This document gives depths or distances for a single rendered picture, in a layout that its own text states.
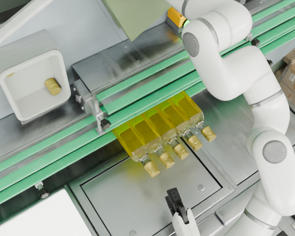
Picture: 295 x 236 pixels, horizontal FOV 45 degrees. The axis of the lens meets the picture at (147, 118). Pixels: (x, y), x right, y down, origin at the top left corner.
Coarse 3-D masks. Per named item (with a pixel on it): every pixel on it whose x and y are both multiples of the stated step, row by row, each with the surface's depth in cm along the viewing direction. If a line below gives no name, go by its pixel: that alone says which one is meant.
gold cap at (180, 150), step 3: (177, 144) 116; (180, 144) 116; (174, 147) 116; (177, 147) 116; (180, 147) 115; (183, 147) 116; (174, 150) 116; (177, 150) 115; (180, 150) 115; (183, 150) 115; (186, 150) 116; (177, 153) 115; (180, 153) 115; (183, 153) 114; (186, 153) 114; (180, 156) 115; (183, 156) 114; (186, 156) 116; (183, 159) 117
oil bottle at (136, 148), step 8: (120, 128) 117; (128, 128) 117; (120, 136) 116; (128, 136) 115; (136, 136) 115; (128, 144) 114; (136, 144) 114; (144, 144) 114; (128, 152) 116; (136, 152) 112; (144, 152) 113; (136, 160) 114
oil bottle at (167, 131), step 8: (144, 112) 121; (152, 112) 121; (160, 112) 121; (152, 120) 119; (160, 120) 119; (168, 120) 119; (160, 128) 118; (168, 128) 118; (168, 136) 117; (176, 136) 118; (168, 144) 119
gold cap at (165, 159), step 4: (164, 152) 114; (160, 156) 114; (164, 156) 113; (168, 156) 114; (160, 160) 115; (164, 160) 113; (168, 160) 113; (172, 160) 113; (164, 164) 113; (168, 164) 112; (172, 164) 114; (168, 168) 114
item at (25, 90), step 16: (32, 64) 102; (48, 64) 105; (0, 80) 89; (16, 80) 102; (32, 80) 106; (64, 80) 104; (16, 96) 107; (32, 96) 110; (48, 96) 110; (64, 96) 111; (16, 112) 102; (32, 112) 107
